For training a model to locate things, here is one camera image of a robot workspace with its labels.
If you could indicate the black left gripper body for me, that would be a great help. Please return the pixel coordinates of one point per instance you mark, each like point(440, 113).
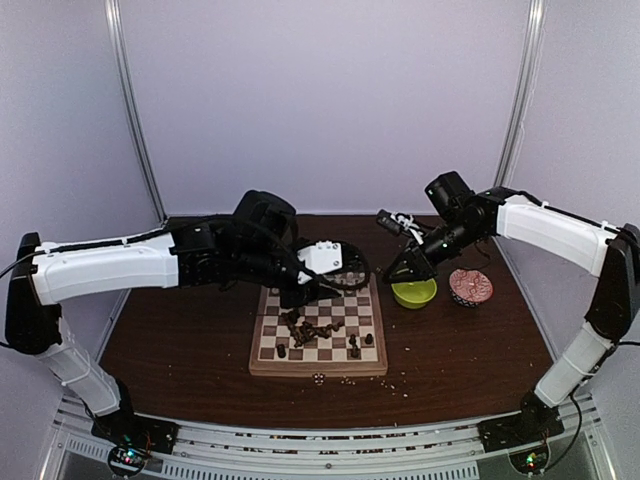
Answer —
point(256, 265)

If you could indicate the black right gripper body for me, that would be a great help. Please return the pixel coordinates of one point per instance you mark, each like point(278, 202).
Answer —
point(459, 239)

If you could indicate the dark knight chess piece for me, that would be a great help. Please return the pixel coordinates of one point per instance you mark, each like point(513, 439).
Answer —
point(355, 350)

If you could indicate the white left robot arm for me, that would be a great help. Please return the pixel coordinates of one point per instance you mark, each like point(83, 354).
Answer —
point(45, 275)

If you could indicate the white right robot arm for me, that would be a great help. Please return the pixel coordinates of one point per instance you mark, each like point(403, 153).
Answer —
point(596, 262)

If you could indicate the row of white chess pieces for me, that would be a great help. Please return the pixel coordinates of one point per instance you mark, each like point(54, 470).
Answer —
point(329, 285)

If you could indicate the pile of dark chess pieces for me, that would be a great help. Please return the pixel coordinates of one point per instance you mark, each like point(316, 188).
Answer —
point(306, 332)

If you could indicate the wooden chess board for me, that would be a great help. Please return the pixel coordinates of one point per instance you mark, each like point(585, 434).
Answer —
point(338, 337)

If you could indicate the lime green bowl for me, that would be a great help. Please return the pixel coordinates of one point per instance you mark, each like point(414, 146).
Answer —
point(414, 295)

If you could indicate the red patterned bowl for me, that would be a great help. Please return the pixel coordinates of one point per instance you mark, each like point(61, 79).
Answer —
point(470, 288)

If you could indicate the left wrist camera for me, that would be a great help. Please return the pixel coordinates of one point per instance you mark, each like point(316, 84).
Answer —
point(322, 257)

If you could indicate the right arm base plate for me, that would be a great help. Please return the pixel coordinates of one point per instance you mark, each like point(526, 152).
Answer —
point(514, 431)

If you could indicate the aluminium front frame rail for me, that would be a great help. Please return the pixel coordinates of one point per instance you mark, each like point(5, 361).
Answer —
point(444, 450)

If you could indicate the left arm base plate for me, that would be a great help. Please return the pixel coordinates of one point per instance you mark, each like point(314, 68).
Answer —
point(141, 433)

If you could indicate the left aluminium corner post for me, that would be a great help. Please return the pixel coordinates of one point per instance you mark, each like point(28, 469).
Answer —
point(118, 41)

